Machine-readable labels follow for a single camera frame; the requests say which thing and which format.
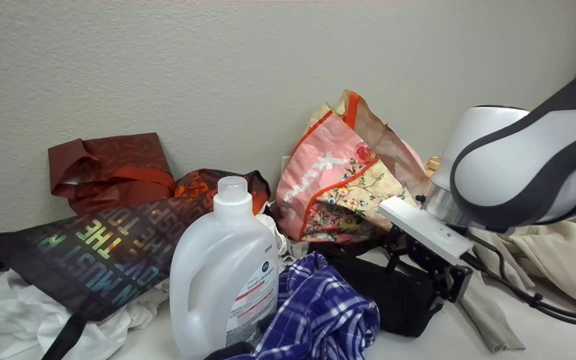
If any orange brown patterned bag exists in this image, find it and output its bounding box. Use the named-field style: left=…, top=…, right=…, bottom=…
left=172, top=167, right=273, bottom=217

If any dark red tote bag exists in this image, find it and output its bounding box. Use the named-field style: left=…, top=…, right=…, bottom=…
left=46, top=131, right=177, bottom=215

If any black strap bag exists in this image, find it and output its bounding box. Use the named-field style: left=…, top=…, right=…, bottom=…
left=305, top=237, right=447, bottom=339

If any white plastic detergent jug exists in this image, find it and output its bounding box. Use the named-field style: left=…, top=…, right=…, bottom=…
left=167, top=173, right=288, bottom=360

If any blue plaid shirt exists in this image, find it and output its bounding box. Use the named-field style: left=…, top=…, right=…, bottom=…
left=229, top=250, right=383, bottom=360

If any dark grey cloth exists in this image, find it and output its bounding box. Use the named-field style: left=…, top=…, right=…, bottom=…
left=204, top=339, right=257, bottom=360

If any black tote bag rainbow text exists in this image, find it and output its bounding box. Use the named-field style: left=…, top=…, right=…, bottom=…
left=0, top=192, right=218, bottom=360

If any cream cloth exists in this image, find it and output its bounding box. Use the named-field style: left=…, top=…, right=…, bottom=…
left=506, top=215, right=576, bottom=315

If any large white cloth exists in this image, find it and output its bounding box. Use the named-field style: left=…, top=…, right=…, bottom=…
left=0, top=267, right=169, bottom=360

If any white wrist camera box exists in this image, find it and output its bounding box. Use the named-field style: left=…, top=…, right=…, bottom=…
left=375, top=195, right=476, bottom=267

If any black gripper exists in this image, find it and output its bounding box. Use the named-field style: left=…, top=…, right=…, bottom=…
left=400, top=235, right=473, bottom=305

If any pink floral shopping bag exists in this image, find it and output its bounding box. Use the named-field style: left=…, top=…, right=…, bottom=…
left=269, top=87, right=436, bottom=246

